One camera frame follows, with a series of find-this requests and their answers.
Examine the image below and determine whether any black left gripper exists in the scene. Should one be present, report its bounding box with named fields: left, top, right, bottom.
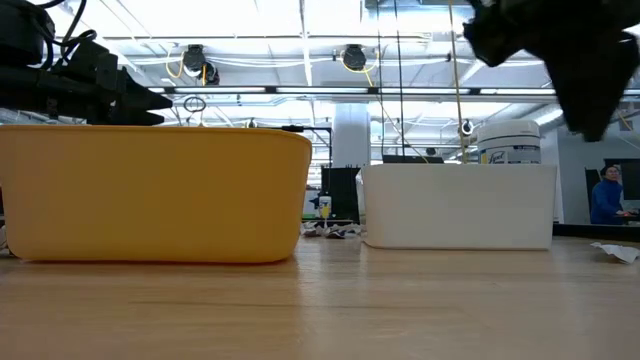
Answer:
left=64, top=64, right=174, bottom=126

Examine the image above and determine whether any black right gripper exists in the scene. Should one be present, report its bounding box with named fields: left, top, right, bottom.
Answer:
left=463, top=0, right=640, bottom=144

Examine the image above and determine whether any white plastic bin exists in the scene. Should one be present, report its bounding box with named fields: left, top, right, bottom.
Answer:
left=358, top=163, right=559, bottom=251

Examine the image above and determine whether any white wipes canister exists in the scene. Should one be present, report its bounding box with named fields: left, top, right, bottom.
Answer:
left=476, top=118, right=542, bottom=166

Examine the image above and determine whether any yellow plastic bin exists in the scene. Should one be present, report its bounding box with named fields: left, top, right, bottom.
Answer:
left=0, top=124, right=314, bottom=265

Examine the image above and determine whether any black partition panel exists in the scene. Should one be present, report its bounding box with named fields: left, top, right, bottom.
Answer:
left=584, top=168, right=601, bottom=225

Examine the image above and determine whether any black monitor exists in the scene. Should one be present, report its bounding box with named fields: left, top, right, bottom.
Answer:
left=619, top=158, right=640, bottom=201

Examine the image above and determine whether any person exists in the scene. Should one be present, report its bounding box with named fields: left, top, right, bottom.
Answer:
left=589, top=164, right=636, bottom=225

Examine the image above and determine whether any black perforated box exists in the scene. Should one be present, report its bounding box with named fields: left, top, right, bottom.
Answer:
left=382, top=154, right=445, bottom=165

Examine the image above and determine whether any ceiling light bar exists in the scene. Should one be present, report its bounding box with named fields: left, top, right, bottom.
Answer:
left=149, top=85, right=559, bottom=97

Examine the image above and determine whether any white column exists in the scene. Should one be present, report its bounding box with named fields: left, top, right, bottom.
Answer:
left=332, top=103, right=372, bottom=169

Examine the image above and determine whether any black cabinet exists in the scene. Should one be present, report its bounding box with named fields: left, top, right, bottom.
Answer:
left=319, top=166, right=362, bottom=224

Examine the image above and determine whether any grey ceiling duct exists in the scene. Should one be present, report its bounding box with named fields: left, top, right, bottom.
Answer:
left=529, top=102, right=569, bottom=129

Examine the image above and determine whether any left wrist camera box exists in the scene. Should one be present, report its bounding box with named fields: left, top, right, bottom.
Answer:
left=69, top=38, right=121, bottom=76

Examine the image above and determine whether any black ceiling cable reel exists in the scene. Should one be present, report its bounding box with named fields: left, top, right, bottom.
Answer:
left=167, top=43, right=221, bottom=86
left=339, top=43, right=376, bottom=87

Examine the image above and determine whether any yellow hanging cable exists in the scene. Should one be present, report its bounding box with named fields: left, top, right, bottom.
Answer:
left=446, top=0, right=470, bottom=165

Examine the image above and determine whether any thin black hanging cable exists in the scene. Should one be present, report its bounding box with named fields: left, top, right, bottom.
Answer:
left=375, top=0, right=385, bottom=159

